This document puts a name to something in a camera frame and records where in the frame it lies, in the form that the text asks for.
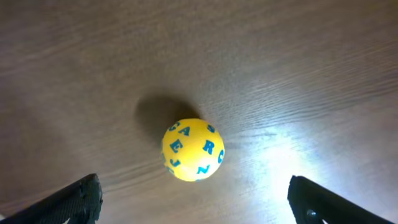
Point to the yellow ball blue letters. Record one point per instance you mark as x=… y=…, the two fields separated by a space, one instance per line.
x=192 y=149

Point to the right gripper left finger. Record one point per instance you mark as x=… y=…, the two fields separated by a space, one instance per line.
x=78 y=203

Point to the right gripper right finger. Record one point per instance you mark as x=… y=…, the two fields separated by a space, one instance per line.
x=312 y=203

